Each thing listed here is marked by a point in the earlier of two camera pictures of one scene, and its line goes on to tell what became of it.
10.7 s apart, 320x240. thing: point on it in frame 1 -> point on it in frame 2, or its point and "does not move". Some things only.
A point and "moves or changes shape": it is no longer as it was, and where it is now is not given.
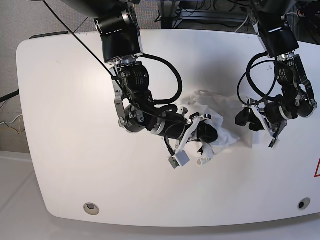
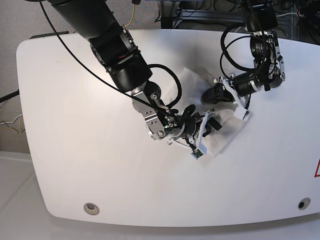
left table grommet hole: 91,208 does not move
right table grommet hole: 304,203 does not move
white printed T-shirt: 223,110 moves or changes shape
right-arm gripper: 177,125 does not move
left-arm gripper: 272,117 -> 241,86
